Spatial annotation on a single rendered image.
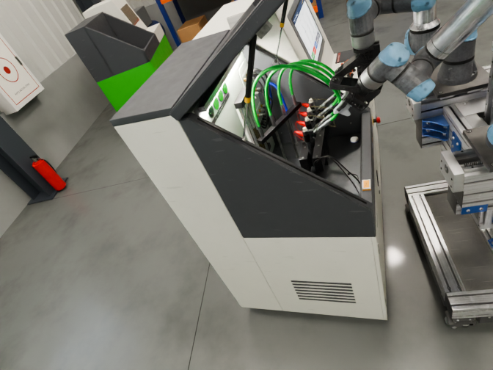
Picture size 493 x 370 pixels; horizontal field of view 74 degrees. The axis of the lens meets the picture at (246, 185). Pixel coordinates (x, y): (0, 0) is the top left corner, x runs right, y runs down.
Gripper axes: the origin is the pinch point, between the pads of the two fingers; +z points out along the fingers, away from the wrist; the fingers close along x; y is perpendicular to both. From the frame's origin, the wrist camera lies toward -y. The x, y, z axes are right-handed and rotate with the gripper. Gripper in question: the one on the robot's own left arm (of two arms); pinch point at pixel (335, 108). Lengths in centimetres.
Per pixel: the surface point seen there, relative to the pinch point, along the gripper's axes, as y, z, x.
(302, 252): 23, 39, -47
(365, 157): 23.9, 12.4, -3.8
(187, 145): -42, 9, -41
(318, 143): 6.0, 26.5, 0.0
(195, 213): -29, 44, -54
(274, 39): -36, 17, 31
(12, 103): -311, 327, 24
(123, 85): -214, 324, 124
